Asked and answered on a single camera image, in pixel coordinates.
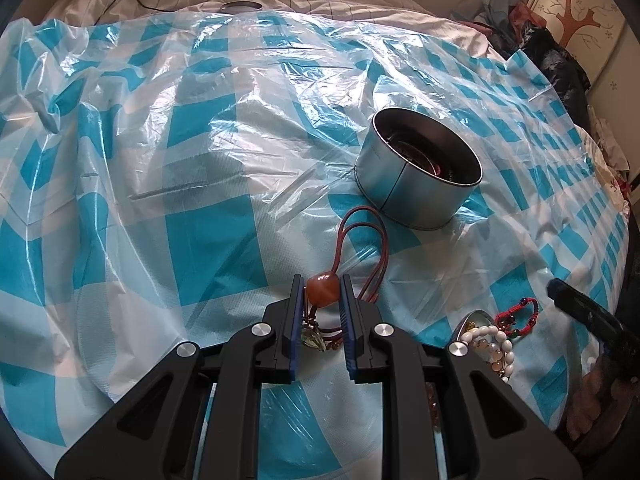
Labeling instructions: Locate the silver tin lid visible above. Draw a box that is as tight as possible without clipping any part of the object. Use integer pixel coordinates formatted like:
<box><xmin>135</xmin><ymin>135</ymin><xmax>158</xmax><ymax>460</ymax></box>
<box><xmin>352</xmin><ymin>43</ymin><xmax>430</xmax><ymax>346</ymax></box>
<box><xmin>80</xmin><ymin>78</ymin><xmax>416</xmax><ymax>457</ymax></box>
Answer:
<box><xmin>449</xmin><ymin>310</ymin><xmax>494</xmax><ymax>342</ymax></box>

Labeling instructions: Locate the blue white checkered plastic sheet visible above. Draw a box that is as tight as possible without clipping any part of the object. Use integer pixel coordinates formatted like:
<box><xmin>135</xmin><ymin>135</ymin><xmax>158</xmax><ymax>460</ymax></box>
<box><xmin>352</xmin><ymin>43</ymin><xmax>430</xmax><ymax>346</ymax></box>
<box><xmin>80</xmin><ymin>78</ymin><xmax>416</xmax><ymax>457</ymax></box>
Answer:
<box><xmin>1</xmin><ymin>12</ymin><xmax>628</xmax><ymax>472</ymax></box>

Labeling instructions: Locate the brown bead bracelet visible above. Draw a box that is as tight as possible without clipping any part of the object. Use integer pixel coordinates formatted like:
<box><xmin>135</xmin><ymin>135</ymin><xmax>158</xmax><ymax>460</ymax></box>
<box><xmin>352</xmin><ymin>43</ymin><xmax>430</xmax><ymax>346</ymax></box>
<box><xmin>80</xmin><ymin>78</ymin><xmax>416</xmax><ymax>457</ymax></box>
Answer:
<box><xmin>470</xmin><ymin>336</ymin><xmax>509</xmax><ymax>380</ymax></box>

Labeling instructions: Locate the right hand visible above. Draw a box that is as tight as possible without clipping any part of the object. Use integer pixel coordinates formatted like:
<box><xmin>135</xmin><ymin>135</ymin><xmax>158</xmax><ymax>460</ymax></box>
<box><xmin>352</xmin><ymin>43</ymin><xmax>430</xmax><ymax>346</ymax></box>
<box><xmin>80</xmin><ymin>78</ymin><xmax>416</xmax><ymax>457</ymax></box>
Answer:
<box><xmin>566</xmin><ymin>356</ymin><xmax>639</xmax><ymax>443</ymax></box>

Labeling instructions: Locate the pile of clothes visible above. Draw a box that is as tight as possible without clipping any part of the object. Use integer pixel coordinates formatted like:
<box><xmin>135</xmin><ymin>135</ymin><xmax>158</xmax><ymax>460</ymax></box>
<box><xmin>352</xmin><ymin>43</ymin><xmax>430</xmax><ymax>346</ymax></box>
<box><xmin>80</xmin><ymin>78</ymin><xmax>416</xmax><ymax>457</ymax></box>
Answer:
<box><xmin>451</xmin><ymin>0</ymin><xmax>630</xmax><ymax>197</ymax></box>

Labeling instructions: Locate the white bead bracelet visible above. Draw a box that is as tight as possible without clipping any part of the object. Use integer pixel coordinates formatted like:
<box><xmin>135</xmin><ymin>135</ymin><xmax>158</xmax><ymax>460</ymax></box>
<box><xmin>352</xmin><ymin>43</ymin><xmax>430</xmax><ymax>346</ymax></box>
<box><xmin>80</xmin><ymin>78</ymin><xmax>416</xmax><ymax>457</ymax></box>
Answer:
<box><xmin>459</xmin><ymin>324</ymin><xmax>516</xmax><ymax>384</ymax></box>

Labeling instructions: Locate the small round silver lid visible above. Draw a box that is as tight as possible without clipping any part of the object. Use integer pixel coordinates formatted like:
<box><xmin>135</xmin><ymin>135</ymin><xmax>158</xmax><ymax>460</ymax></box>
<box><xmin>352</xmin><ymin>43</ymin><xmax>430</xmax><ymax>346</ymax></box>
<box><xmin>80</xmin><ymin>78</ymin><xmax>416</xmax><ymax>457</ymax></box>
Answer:
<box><xmin>219</xmin><ymin>0</ymin><xmax>264</xmax><ymax>15</ymax></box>

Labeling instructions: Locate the tree decorated wardrobe door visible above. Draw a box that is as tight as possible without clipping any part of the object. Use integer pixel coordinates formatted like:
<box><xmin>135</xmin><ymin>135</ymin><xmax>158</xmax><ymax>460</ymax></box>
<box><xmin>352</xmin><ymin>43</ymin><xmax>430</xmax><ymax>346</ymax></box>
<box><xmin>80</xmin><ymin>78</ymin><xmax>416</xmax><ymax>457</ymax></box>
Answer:
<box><xmin>529</xmin><ymin>0</ymin><xmax>639</xmax><ymax>115</ymax></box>

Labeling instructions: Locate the white grid bed sheet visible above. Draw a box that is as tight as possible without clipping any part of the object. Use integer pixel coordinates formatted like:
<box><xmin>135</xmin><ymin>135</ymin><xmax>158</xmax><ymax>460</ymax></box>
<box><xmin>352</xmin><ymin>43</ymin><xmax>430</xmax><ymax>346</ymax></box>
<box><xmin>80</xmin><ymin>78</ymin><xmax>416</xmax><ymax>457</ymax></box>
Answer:
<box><xmin>46</xmin><ymin>0</ymin><xmax>502</xmax><ymax>61</ymax></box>

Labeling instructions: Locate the red bead bracelet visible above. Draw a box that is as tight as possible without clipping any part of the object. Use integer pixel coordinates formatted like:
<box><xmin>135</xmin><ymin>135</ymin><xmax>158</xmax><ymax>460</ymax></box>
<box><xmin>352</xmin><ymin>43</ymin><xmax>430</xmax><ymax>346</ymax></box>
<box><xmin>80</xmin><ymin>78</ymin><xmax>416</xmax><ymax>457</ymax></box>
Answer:
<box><xmin>493</xmin><ymin>296</ymin><xmax>542</xmax><ymax>338</ymax></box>

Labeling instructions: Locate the red cord amber bead necklace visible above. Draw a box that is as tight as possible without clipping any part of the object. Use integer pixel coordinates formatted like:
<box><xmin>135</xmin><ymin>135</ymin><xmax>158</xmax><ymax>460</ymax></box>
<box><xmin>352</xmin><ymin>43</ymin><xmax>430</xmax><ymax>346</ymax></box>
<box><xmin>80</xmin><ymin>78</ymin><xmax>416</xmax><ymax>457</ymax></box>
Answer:
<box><xmin>299</xmin><ymin>205</ymin><xmax>392</xmax><ymax>354</ymax></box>

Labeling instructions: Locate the round silver metal tin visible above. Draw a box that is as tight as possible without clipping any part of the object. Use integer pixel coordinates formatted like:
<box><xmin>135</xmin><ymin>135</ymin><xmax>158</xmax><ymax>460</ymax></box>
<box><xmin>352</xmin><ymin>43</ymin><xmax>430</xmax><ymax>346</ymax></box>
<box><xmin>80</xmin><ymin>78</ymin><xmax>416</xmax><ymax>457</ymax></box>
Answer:
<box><xmin>355</xmin><ymin>107</ymin><xmax>484</xmax><ymax>230</ymax></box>

